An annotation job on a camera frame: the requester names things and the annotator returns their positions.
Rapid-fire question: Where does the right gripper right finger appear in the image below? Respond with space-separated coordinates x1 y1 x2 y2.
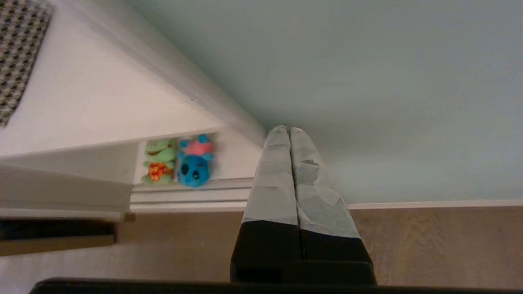
289 127 377 285

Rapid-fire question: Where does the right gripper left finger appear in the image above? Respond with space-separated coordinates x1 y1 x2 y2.
230 125 303 283

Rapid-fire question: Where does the white wardrobe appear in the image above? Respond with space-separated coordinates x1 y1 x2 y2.
0 0 270 214

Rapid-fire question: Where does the white wardrobe door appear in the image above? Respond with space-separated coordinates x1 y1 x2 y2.
0 161 134 222

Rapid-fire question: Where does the blue and pink plush toy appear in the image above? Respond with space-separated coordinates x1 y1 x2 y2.
177 134 215 188

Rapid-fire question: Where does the green frog plush toy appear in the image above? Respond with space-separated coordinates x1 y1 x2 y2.
141 138 179 185

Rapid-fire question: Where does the houndstooth patterned fabric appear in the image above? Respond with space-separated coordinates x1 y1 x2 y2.
0 0 55 128

